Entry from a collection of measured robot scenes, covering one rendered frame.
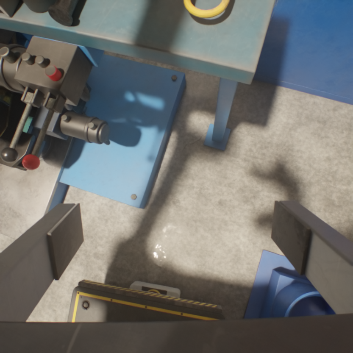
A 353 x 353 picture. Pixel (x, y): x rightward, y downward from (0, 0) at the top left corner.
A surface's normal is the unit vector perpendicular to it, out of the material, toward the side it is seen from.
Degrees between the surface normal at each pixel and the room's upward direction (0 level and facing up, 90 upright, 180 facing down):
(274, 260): 0
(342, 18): 90
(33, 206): 0
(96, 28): 0
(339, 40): 90
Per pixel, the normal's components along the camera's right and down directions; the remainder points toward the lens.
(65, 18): -0.30, 0.94
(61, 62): -0.09, -0.16
